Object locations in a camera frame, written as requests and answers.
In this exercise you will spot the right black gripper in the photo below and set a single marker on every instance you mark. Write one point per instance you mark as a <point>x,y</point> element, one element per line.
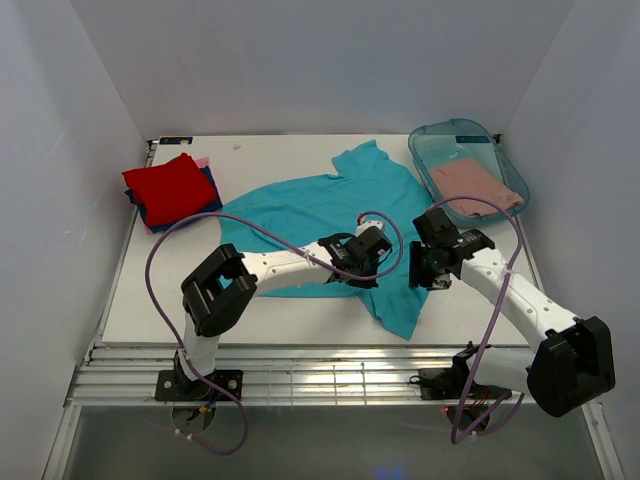
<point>420,267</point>

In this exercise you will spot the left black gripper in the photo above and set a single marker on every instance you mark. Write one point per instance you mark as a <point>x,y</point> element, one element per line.
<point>357,273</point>

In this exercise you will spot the teal t shirt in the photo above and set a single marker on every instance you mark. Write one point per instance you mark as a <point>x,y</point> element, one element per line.
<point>304,210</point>

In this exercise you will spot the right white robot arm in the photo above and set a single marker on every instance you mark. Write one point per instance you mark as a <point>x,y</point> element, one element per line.
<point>570,359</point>

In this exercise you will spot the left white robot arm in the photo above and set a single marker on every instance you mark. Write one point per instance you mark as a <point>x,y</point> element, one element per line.
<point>217,292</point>

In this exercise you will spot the pink t shirt in bin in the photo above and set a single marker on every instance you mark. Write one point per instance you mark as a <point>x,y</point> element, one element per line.
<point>476,190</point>

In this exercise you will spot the teal plastic bin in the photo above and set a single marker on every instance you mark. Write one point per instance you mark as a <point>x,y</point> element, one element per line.
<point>437,144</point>

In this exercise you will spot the blue folded t shirt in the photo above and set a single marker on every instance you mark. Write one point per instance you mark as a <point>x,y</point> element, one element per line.
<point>214,206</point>

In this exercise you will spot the pink folded t shirt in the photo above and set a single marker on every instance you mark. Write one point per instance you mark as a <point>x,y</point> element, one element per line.
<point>202,162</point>

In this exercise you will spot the red folded t shirt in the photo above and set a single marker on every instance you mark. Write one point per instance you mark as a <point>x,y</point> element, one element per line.
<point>170,191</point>

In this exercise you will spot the blue label sticker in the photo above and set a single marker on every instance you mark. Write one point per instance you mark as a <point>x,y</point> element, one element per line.
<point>173,140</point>

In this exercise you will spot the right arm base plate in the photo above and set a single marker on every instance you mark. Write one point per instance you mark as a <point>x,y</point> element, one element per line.
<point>448,383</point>

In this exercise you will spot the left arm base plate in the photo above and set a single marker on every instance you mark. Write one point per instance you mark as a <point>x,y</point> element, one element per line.
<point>170,387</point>

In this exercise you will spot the aluminium rail frame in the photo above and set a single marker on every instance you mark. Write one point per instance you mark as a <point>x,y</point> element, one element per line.
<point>273,376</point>

